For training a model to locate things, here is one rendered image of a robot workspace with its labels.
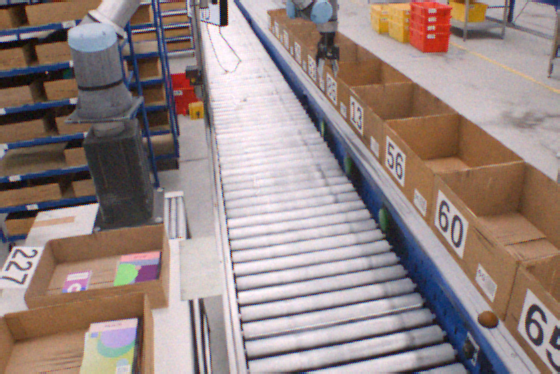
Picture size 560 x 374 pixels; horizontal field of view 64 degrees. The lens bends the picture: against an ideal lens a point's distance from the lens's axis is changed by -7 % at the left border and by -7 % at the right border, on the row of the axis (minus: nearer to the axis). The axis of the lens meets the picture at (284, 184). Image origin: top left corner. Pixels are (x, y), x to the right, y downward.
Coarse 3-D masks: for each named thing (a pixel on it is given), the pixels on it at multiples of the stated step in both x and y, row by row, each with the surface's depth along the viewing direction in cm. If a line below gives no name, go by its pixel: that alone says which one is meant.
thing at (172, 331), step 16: (176, 192) 187; (64, 208) 181; (80, 208) 180; (96, 208) 179; (48, 224) 171; (64, 224) 170; (80, 224) 170; (32, 240) 162; (176, 240) 158; (176, 256) 150; (176, 272) 143; (16, 288) 139; (176, 288) 136; (0, 304) 132; (16, 304) 132; (176, 304) 130; (160, 320) 125; (176, 320) 125; (160, 336) 120; (176, 336) 119; (160, 352) 115; (176, 352) 115; (192, 352) 118; (160, 368) 110; (176, 368) 110; (192, 368) 112
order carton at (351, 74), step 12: (372, 60) 230; (348, 72) 231; (360, 72) 232; (372, 72) 233; (384, 72) 229; (396, 72) 214; (336, 84) 210; (348, 84) 233; (360, 84) 235; (372, 84) 236; (336, 96) 213; (348, 96) 195; (336, 108) 217; (348, 108) 198; (348, 120) 201
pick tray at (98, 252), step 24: (48, 240) 144; (72, 240) 145; (96, 240) 147; (120, 240) 148; (144, 240) 150; (48, 264) 141; (72, 264) 147; (96, 264) 146; (168, 264) 142; (48, 288) 137; (96, 288) 136; (120, 288) 123; (144, 288) 125; (168, 288) 134
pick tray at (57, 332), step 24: (24, 312) 116; (48, 312) 117; (72, 312) 119; (96, 312) 120; (120, 312) 122; (144, 312) 113; (0, 336) 111; (24, 336) 118; (48, 336) 119; (72, 336) 119; (144, 336) 106; (0, 360) 109; (24, 360) 112; (48, 360) 112; (72, 360) 112; (144, 360) 100
